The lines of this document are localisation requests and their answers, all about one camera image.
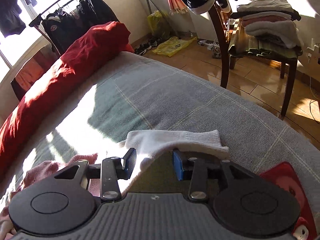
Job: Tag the black jacket with patch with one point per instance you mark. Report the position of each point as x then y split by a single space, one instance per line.
62 30

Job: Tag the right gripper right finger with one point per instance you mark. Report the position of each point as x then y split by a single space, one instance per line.
191 166

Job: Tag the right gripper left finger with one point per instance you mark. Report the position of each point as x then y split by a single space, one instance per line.
114 169

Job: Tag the black hanging jacket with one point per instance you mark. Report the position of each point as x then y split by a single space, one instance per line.
95 12

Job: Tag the yellow green bag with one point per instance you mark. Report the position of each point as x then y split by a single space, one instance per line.
159 26

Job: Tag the metal clothes rack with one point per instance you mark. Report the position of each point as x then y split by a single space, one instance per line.
37 21

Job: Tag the stack of folded clothes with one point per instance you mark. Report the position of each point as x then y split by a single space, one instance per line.
271 21

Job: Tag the pink and white sweater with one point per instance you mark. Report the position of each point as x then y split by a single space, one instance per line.
149 145

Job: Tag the red duvet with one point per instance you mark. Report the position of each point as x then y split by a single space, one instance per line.
84 57

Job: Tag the yellow plastic bag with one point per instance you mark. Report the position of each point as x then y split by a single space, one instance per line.
172 46

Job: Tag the green plaid bed blanket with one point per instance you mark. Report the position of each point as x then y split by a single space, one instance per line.
135 93

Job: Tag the wooden chair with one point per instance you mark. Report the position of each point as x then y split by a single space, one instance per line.
235 43

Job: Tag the orange hanging cloth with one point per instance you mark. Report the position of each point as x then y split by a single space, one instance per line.
32 70

